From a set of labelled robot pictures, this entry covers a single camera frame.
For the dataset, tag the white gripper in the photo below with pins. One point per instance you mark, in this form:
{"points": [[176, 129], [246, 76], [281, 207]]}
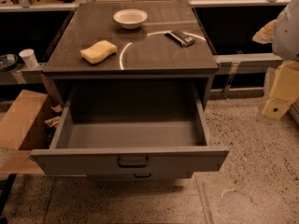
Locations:
{"points": [[287, 36]]}

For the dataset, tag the grey top drawer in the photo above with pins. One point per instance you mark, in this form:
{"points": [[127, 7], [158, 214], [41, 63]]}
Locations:
{"points": [[162, 130]]}

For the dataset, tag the grey drawer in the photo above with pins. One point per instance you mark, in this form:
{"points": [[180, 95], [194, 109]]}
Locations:
{"points": [[162, 130], [138, 177]]}

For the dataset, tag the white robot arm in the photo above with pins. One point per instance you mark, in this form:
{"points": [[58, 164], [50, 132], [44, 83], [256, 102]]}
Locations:
{"points": [[283, 34]]}

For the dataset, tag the grey drawer cabinet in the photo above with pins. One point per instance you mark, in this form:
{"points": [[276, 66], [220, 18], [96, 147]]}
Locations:
{"points": [[142, 52]]}

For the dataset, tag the grey lower drawer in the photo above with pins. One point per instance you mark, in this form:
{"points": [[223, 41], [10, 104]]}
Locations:
{"points": [[138, 177]]}

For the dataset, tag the white ceramic bowl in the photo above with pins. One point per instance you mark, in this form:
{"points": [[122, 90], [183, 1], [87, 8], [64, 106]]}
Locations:
{"points": [[130, 18]]}

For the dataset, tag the yellow sponge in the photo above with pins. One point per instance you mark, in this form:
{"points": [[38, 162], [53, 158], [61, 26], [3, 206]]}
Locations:
{"points": [[98, 51]]}

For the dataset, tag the brown cardboard box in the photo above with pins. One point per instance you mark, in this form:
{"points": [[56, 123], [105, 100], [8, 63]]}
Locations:
{"points": [[23, 129]]}

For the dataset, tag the white paper cup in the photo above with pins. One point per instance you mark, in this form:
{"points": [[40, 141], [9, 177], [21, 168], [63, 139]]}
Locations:
{"points": [[28, 56]]}

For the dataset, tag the dark round lid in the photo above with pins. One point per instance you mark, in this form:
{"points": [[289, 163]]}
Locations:
{"points": [[8, 62]]}

